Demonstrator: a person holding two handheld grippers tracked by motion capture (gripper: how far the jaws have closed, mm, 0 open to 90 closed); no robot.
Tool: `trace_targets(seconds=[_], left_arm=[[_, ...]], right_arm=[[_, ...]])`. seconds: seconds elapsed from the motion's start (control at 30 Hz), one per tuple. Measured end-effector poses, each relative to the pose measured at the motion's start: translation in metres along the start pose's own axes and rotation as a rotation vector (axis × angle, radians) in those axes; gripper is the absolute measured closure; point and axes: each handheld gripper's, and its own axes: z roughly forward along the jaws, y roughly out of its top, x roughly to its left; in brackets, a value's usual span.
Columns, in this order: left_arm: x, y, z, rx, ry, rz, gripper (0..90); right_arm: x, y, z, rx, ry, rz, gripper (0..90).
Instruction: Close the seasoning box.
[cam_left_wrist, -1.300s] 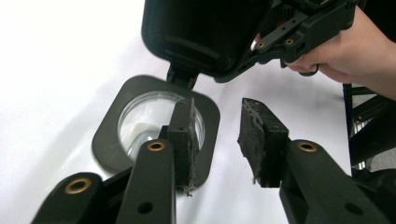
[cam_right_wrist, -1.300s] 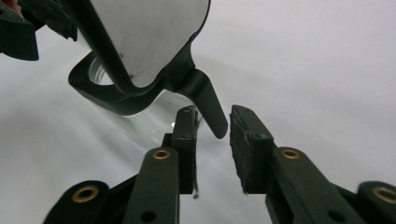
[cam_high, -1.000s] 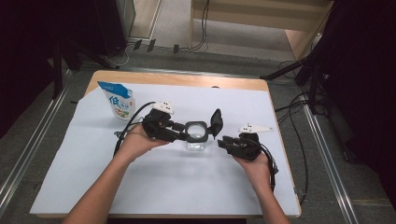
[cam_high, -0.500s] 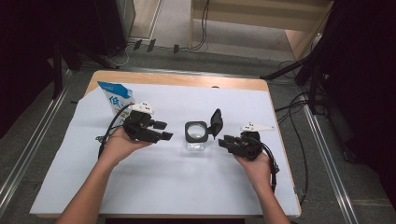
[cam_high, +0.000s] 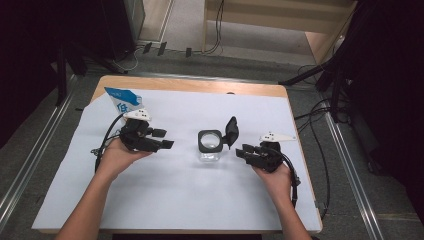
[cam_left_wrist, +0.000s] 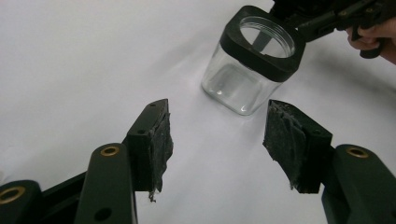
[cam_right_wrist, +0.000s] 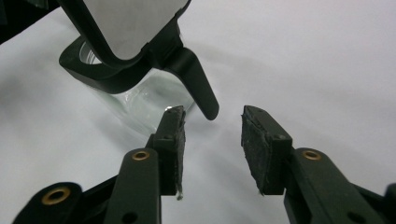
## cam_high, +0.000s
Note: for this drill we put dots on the small metal table bracket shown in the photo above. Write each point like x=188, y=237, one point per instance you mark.
x=316, y=204

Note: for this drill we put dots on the light wooden shelf unit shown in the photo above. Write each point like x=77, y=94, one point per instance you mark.
x=266, y=20

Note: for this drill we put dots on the person's right hand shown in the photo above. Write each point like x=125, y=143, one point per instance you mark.
x=278, y=183

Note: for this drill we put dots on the white paper sheet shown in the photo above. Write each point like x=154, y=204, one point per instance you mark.
x=186, y=196

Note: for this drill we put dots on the metal floor rail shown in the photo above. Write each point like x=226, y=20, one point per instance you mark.
x=353, y=186
x=30, y=166

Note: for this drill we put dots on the dark cabinet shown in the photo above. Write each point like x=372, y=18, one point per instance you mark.
x=116, y=26

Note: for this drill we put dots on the person's left hand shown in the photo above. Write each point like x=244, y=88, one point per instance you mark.
x=115, y=160

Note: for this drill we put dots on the black curtain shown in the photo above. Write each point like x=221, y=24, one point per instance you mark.
x=393, y=83
x=30, y=50

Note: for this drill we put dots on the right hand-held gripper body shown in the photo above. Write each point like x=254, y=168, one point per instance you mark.
x=268, y=158

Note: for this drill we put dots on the white and blue pouch bag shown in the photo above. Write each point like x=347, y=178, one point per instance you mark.
x=123, y=98

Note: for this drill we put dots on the glass jar with black lid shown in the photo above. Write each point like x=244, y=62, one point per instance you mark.
x=201, y=146

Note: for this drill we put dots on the small black floor block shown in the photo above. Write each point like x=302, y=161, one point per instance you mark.
x=162, y=48
x=147, y=47
x=188, y=52

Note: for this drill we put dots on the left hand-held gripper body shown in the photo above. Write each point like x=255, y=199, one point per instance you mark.
x=135, y=135

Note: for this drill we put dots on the black stand with legs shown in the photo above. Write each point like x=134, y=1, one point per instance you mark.
x=61, y=73
x=335, y=86

